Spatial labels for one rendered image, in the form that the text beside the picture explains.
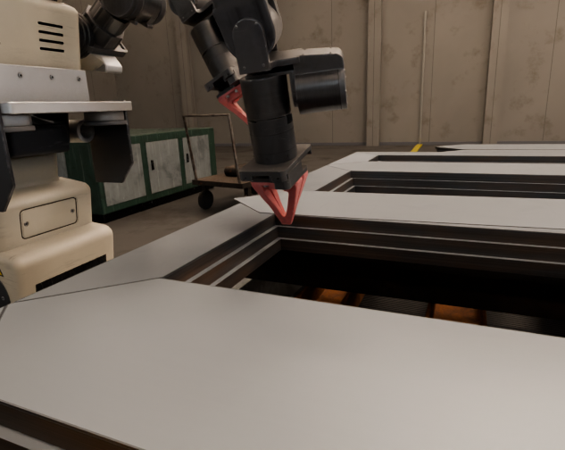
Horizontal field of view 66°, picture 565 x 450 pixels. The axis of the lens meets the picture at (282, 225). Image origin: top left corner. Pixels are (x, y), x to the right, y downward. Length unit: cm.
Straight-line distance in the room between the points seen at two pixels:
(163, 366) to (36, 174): 66
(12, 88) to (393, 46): 1077
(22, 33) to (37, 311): 57
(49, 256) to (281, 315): 58
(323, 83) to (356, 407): 37
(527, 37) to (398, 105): 295
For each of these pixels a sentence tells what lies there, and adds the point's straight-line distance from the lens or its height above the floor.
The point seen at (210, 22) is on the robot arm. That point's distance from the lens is 88.
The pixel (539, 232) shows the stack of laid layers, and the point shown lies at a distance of 60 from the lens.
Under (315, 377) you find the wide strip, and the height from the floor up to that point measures 87.
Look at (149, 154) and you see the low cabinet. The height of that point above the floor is 59.
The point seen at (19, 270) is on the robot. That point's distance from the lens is 82.
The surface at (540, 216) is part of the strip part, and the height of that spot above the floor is 87.
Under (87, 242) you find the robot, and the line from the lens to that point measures 90.
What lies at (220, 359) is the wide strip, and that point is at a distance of 29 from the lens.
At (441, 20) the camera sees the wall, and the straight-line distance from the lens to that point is 1132.
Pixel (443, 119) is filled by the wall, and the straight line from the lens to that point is 1119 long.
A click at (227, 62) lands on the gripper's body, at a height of 110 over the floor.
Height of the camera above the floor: 102
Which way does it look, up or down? 15 degrees down
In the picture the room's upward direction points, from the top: 2 degrees counter-clockwise
